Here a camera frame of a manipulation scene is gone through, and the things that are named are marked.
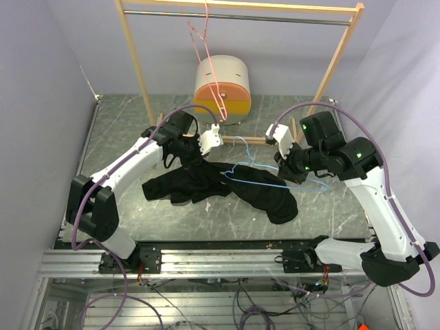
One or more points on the aluminium base frame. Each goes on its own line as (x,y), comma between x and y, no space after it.
(212,261)

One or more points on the small three-drawer cabinet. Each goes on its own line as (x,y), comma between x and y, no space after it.
(232,74)

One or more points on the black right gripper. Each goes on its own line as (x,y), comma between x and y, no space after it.
(286,169)

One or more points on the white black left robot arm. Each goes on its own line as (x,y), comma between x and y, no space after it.
(92,205)

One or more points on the pink wire hanger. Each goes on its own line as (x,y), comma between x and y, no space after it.
(213,86)

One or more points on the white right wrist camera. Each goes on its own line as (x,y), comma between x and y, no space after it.
(281,135)

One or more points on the light blue wire hanger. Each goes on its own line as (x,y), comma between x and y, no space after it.
(256,174)

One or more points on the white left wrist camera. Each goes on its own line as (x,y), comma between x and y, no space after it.
(210,139)

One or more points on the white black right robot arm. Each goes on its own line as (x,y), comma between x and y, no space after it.
(397,250)

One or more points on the black t shirt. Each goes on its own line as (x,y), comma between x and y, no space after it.
(199,182)

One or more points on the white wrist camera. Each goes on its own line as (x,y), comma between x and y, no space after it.
(210,139)
(281,135)

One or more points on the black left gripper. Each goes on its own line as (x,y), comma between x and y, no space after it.
(198,157)

